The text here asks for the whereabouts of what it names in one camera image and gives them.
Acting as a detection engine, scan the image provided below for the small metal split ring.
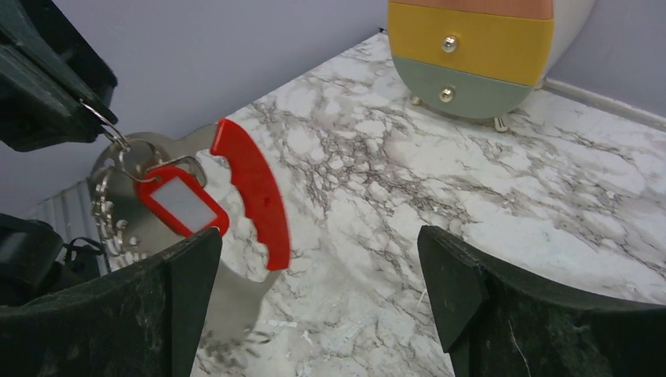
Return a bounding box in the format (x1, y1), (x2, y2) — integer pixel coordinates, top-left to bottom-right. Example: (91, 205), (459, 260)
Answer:
(79, 98), (163, 184)

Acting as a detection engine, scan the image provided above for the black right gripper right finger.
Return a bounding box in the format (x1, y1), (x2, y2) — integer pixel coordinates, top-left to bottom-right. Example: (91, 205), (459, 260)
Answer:
(417, 225), (665, 376)

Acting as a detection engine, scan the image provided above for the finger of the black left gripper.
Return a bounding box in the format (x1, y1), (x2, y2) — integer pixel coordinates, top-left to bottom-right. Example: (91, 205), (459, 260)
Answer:
(1, 0), (118, 124)
(1, 45), (102, 152)

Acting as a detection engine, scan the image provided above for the striped cylindrical drawer cabinet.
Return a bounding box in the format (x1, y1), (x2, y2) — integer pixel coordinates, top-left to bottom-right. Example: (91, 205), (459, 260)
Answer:
(387, 0), (595, 133)

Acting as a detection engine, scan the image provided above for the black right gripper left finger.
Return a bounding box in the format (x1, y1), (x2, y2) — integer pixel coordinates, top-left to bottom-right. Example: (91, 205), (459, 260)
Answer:
(1, 228), (222, 376)

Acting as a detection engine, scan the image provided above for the red plastic key tag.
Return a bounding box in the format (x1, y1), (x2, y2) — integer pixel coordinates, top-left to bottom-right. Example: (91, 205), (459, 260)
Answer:
(134, 164), (229, 237)

